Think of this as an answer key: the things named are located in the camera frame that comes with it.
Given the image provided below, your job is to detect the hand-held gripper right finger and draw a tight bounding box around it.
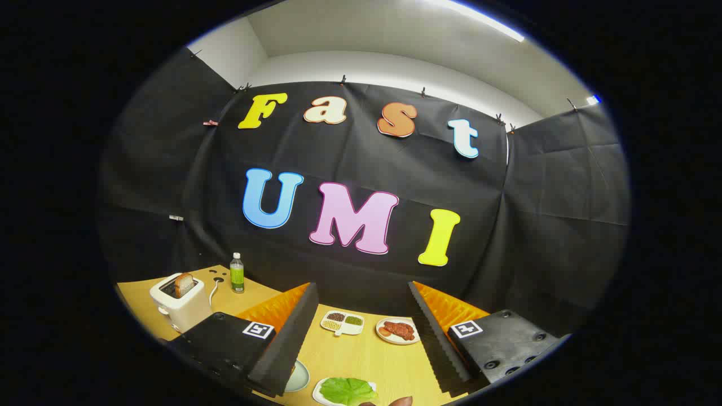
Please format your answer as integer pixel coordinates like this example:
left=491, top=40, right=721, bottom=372
left=407, top=280, right=571, bottom=396

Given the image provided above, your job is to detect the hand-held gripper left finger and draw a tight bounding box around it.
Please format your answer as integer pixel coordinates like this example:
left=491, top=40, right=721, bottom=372
left=161, top=282, right=320, bottom=398

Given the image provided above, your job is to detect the white plate with meat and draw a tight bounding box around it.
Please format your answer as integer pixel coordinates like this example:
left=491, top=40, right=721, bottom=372
left=375, top=317, right=421, bottom=345

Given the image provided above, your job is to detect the red cooked meat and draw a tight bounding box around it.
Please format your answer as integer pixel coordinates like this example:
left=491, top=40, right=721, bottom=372
left=384, top=321, right=415, bottom=341

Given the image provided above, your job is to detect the pale green plate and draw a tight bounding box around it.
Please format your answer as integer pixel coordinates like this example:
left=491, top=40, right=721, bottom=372
left=285, top=360, right=310, bottom=393

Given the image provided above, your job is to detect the white divided dish of beans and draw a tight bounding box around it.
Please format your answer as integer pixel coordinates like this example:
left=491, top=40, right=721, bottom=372
left=320, top=310, right=365, bottom=337

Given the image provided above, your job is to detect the white plate with lettuce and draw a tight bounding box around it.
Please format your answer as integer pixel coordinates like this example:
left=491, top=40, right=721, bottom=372
left=312, top=377, right=377, bottom=406

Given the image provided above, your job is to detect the green lettuce leaf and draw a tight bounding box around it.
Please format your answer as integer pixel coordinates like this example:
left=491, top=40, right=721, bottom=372
left=320, top=377, right=378, bottom=405

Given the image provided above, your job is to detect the green drink bottle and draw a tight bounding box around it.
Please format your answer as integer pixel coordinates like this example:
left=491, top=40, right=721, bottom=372
left=230, top=252, right=245, bottom=294

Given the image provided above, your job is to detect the white toaster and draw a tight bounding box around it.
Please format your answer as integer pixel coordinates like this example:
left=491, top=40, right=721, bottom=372
left=149, top=273, right=213, bottom=333

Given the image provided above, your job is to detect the black backdrop cloth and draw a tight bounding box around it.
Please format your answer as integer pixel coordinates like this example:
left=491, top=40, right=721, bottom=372
left=97, top=48, right=631, bottom=339

